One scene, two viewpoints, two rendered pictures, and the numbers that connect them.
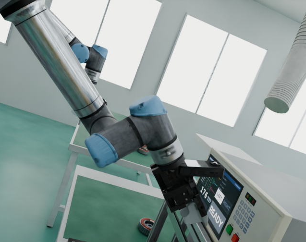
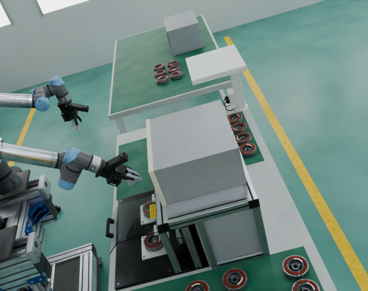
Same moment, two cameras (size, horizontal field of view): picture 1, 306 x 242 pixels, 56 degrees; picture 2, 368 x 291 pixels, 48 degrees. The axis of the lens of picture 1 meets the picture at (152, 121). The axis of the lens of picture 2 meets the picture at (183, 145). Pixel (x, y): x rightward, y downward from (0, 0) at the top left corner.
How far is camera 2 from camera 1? 140 cm
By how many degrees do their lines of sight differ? 29
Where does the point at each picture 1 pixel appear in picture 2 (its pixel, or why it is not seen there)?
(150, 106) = (69, 158)
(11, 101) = (59, 73)
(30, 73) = (53, 35)
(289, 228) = (156, 175)
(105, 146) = (64, 183)
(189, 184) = (114, 172)
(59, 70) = (28, 161)
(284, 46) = not seen: outside the picture
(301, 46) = not seen: outside the picture
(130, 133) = (70, 172)
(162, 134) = (82, 164)
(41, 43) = (11, 159)
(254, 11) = not seen: outside the picture
